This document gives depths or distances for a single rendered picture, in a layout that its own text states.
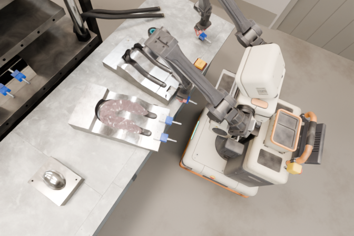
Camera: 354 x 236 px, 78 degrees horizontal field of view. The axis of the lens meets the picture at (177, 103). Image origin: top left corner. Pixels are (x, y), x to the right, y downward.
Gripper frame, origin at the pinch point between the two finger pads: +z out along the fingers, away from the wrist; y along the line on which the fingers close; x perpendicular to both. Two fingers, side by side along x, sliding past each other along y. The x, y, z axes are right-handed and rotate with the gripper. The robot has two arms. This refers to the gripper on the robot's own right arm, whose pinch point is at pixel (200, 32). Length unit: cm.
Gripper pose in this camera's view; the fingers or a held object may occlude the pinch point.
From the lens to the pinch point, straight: 167.8
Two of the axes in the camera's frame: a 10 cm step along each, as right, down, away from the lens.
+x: 7.2, 6.7, -1.9
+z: -1.2, 3.9, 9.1
